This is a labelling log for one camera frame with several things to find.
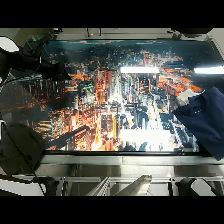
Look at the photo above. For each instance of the silver frame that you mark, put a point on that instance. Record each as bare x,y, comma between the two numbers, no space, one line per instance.
100,166

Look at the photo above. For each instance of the blue T-shirt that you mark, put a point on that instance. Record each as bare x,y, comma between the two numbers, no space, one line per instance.
208,123

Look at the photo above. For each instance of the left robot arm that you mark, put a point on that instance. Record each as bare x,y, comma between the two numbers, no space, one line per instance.
30,63

